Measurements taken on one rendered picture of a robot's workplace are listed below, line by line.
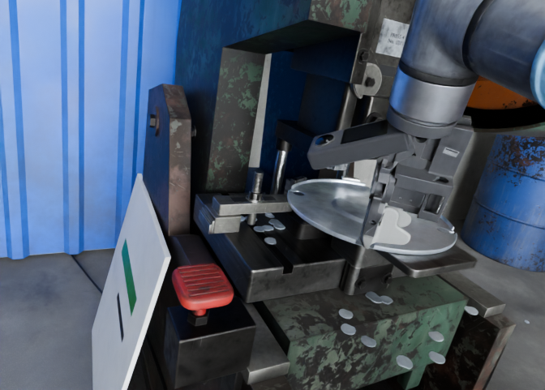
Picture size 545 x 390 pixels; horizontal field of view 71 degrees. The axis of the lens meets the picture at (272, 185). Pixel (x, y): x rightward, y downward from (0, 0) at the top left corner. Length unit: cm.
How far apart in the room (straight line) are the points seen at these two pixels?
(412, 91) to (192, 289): 30
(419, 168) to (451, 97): 10
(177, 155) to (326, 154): 50
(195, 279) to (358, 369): 36
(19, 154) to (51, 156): 11
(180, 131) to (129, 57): 84
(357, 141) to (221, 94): 43
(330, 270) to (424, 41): 41
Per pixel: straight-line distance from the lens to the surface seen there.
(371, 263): 68
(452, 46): 37
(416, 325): 75
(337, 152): 44
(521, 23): 33
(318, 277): 66
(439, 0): 38
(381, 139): 43
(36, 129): 176
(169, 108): 91
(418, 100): 40
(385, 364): 76
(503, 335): 86
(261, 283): 61
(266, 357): 55
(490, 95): 95
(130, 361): 98
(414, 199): 47
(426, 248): 61
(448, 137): 44
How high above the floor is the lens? 102
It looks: 19 degrees down
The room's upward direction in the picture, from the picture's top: 10 degrees clockwise
